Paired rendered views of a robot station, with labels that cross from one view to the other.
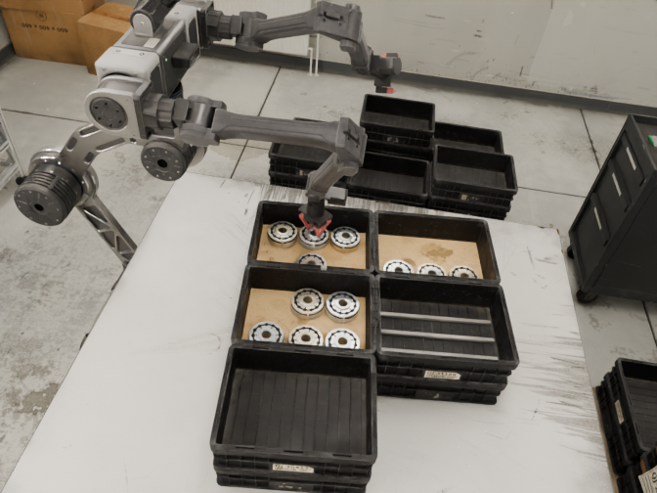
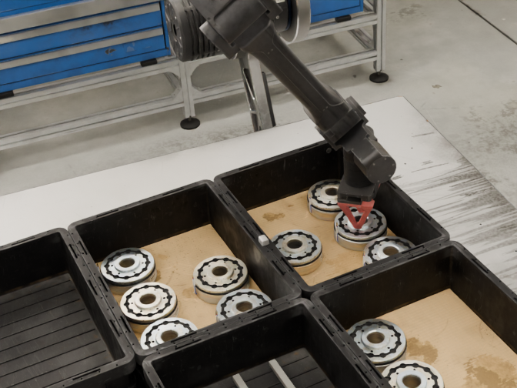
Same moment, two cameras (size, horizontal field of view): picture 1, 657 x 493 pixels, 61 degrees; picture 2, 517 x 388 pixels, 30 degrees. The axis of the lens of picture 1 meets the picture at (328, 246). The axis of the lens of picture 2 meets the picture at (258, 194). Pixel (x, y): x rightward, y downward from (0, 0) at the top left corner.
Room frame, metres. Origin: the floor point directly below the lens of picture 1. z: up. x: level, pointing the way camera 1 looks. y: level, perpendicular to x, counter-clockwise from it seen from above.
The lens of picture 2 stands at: (0.68, -1.25, 2.02)
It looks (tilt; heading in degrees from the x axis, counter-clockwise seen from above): 36 degrees down; 68
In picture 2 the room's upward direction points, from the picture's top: 4 degrees counter-clockwise
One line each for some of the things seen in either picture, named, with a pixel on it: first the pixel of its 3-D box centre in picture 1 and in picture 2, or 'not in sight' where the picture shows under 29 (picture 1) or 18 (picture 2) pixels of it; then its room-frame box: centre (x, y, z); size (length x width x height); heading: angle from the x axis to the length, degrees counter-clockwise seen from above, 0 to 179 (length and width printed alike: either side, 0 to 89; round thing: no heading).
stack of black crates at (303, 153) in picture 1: (311, 178); not in sight; (2.33, 0.13, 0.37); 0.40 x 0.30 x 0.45; 86
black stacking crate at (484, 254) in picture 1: (430, 257); (448, 364); (1.34, -0.35, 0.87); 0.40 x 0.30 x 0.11; 92
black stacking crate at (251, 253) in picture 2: (306, 318); (181, 284); (1.03, 0.04, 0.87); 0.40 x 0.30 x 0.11; 92
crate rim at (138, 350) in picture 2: (306, 308); (178, 262); (1.03, 0.04, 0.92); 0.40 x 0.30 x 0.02; 92
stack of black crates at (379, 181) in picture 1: (385, 198); not in sight; (2.31, -0.27, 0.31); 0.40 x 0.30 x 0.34; 86
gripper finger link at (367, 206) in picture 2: (317, 224); (358, 204); (1.40, 0.05, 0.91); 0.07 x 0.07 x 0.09; 49
